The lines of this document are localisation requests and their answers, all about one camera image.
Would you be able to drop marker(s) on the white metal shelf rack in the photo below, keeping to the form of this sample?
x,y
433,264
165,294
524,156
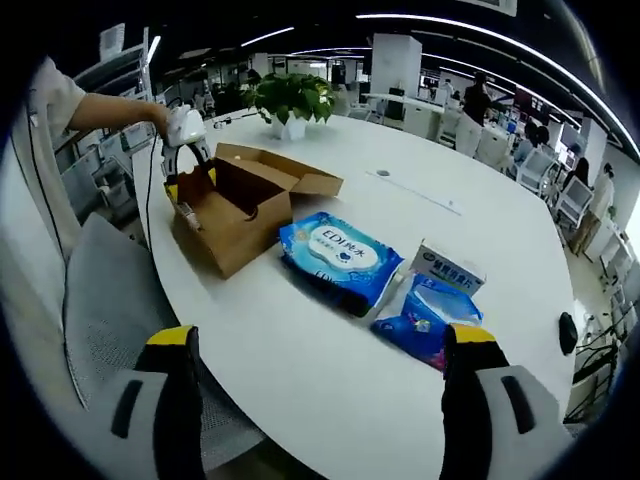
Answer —
x,y
125,65

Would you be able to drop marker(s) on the white office chair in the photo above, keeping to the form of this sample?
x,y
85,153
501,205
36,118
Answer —
x,y
537,167
575,197

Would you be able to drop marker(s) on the black pen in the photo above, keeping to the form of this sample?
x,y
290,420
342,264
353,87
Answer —
x,y
245,116

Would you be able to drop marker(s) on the ceiling air conditioner vent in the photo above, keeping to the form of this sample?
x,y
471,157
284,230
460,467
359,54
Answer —
x,y
495,5

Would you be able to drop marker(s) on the small white object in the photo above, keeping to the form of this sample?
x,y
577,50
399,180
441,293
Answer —
x,y
222,122

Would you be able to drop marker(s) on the blue wet wipes packet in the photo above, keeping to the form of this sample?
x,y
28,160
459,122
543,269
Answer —
x,y
340,250

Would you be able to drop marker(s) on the small black device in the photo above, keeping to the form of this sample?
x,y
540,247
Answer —
x,y
568,334

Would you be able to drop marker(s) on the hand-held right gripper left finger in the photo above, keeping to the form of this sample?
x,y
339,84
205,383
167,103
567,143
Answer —
x,y
165,410

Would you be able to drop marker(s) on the white box device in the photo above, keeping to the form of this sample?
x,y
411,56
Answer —
x,y
112,41

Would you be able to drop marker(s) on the green potted plant white pot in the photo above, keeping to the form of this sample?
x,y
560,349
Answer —
x,y
290,97

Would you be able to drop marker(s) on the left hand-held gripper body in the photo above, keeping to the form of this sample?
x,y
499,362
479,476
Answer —
x,y
186,126

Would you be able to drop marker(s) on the small white carton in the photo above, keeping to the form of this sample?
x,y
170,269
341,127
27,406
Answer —
x,y
450,270

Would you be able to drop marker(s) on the grey mesh office chair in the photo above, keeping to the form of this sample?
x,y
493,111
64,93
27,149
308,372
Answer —
x,y
115,310

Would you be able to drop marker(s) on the blue white tissue pack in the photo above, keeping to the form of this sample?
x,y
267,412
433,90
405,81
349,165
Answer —
x,y
420,320

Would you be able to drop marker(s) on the ceiling light strip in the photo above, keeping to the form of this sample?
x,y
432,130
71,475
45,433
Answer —
x,y
400,20

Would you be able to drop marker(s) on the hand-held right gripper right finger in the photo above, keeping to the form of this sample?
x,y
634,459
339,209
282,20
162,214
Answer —
x,y
470,400

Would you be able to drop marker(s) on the brown cardboard shoe box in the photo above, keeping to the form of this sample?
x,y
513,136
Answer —
x,y
235,240

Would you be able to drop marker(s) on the person's left hand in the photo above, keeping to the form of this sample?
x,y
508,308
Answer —
x,y
161,119

